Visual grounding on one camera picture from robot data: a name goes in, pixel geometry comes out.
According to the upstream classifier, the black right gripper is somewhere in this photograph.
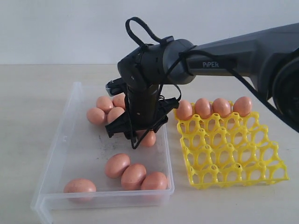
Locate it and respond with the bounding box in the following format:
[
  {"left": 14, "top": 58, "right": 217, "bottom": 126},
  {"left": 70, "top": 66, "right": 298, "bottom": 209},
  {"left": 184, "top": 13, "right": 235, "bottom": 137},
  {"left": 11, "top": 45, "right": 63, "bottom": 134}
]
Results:
[{"left": 105, "top": 84, "right": 180, "bottom": 140}]

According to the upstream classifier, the brown egg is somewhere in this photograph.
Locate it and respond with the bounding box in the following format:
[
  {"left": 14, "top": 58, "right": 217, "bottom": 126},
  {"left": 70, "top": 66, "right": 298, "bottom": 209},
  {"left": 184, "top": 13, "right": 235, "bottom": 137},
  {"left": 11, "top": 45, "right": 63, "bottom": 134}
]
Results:
[
  {"left": 107, "top": 107, "right": 125, "bottom": 124},
  {"left": 176, "top": 100, "right": 193, "bottom": 120},
  {"left": 86, "top": 107, "right": 106, "bottom": 125},
  {"left": 212, "top": 98, "right": 231, "bottom": 118},
  {"left": 194, "top": 98, "right": 213, "bottom": 119},
  {"left": 63, "top": 178, "right": 96, "bottom": 193},
  {"left": 96, "top": 96, "right": 114, "bottom": 114},
  {"left": 137, "top": 130, "right": 156, "bottom": 147},
  {"left": 105, "top": 153, "right": 131, "bottom": 178},
  {"left": 233, "top": 96, "right": 252, "bottom": 117},
  {"left": 121, "top": 163, "right": 147, "bottom": 190},
  {"left": 112, "top": 93, "right": 126, "bottom": 110},
  {"left": 141, "top": 172, "right": 168, "bottom": 190}
]

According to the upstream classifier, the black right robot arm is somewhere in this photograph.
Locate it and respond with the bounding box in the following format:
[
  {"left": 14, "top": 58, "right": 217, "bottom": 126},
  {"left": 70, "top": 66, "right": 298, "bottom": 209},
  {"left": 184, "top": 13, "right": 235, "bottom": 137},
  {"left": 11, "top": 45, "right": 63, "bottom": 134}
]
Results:
[{"left": 106, "top": 21, "right": 299, "bottom": 142}]

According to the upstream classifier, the clear plastic storage box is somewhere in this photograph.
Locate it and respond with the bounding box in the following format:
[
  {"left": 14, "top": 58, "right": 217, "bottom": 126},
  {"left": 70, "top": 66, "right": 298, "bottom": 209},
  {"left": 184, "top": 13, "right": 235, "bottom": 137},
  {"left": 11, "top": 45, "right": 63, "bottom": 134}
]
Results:
[{"left": 31, "top": 82, "right": 174, "bottom": 224}]

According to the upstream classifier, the yellow plastic egg tray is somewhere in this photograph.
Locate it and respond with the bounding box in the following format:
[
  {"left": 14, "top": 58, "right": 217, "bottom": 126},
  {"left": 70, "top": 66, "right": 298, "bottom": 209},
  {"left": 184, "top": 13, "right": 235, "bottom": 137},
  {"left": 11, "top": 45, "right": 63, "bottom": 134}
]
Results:
[{"left": 177, "top": 112, "right": 289, "bottom": 189}]

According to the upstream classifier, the black camera cable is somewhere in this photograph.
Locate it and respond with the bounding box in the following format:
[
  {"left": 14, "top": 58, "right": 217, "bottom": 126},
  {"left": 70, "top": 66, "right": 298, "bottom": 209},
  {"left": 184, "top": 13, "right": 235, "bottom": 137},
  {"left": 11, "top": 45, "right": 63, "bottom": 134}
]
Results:
[{"left": 123, "top": 16, "right": 299, "bottom": 150}]

